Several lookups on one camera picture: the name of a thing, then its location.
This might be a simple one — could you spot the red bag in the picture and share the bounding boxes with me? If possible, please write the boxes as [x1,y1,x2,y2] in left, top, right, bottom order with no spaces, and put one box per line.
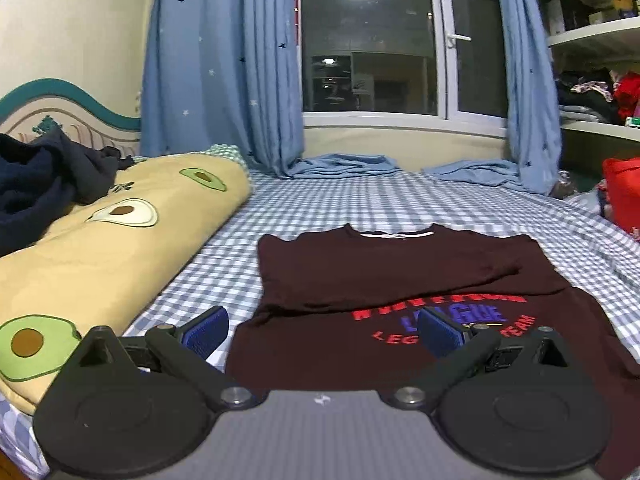
[601,156,640,241]

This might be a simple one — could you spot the yellow avocado print quilt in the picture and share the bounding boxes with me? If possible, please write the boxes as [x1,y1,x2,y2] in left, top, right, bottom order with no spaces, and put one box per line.
[0,152,252,416]

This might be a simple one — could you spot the dark navy garment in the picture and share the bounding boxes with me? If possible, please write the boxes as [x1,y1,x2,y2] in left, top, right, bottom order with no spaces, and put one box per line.
[0,125,136,257]

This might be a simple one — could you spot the maroon printed t-shirt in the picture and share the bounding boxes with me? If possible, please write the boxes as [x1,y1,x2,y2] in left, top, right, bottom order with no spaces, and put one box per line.
[226,225,640,480]

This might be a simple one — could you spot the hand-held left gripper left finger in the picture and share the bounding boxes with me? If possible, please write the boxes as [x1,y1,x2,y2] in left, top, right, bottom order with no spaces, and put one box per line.
[64,305,252,411]

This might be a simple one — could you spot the white framed window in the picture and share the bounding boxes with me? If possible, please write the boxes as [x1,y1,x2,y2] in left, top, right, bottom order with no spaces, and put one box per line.
[292,0,512,137]

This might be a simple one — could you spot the blue checked bed sheet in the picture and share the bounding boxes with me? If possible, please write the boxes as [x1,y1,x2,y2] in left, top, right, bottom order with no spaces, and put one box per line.
[0,167,640,480]

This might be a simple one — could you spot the teal trimmed bed headboard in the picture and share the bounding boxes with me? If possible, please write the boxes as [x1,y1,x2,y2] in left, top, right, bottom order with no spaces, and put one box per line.
[0,78,143,157]

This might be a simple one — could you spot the white wall shelf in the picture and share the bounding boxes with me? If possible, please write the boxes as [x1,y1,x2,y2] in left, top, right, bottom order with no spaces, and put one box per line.
[537,0,640,143]

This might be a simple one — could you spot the pile of folded clothes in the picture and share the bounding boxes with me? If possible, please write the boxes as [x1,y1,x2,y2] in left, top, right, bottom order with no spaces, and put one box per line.
[556,67,640,126]

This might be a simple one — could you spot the blue star print curtain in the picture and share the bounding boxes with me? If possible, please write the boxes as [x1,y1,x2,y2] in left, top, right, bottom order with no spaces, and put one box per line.
[424,0,563,197]
[141,0,401,179]

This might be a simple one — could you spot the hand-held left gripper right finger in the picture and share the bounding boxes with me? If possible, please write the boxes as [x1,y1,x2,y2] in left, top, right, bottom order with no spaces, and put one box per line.
[390,306,577,410]

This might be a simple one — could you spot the green checked pillow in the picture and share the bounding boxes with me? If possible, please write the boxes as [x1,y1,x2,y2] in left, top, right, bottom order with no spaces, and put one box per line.
[202,144,250,173]

